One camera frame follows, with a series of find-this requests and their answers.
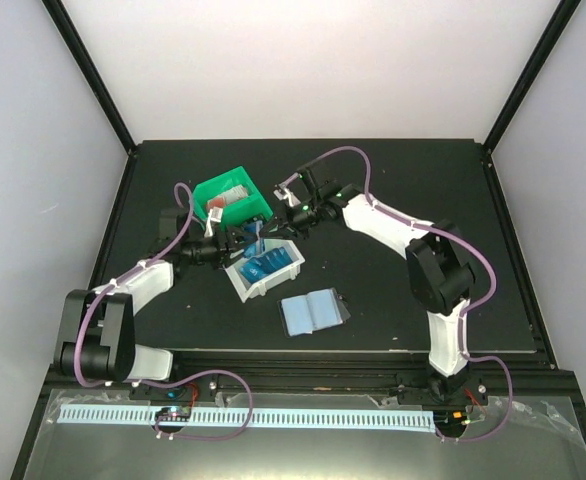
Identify white slotted cable duct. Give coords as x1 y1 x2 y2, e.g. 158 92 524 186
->
57 404 435 433

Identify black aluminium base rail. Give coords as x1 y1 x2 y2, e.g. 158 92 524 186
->
122 349 579 401

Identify right circuit board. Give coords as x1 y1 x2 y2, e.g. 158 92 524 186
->
433 410 486 426

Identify clear sleeve card holder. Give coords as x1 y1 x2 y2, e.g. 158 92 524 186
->
278 288 351 338

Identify red and white cards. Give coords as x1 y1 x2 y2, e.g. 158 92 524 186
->
206 185 249 210

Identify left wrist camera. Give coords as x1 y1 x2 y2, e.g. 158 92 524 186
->
204 207 223 238

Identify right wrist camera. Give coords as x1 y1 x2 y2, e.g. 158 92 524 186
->
274 183 301 208

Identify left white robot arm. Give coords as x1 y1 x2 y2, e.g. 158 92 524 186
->
53 227 257 399

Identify blue credit card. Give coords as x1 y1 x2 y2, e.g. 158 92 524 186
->
243 220 265 259

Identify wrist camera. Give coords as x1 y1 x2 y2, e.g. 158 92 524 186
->
274 183 301 208
204 207 223 238

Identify blue cards in bin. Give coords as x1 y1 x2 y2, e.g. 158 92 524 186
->
239 247 293 284

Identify purple cable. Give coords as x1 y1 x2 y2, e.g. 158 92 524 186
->
75 182 254 444
285 145 514 444

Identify left circuit board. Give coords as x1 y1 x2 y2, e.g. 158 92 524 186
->
155 406 191 423

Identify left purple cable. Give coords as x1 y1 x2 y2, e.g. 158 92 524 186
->
75 182 254 444

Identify circuit board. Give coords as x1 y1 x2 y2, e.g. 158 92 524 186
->
155 406 191 423
433 410 486 426

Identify black frame post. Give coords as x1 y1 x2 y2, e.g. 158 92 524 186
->
483 0 581 154
42 0 136 155

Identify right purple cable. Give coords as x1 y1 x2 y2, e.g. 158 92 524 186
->
285 145 514 444

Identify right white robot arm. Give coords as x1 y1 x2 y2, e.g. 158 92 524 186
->
273 184 476 403

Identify left black frame post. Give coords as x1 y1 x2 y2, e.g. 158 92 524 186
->
42 0 136 155

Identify right black frame post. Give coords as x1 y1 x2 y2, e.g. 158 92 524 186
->
483 0 581 154

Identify green double compartment bin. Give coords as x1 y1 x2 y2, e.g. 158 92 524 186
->
193 166 273 227

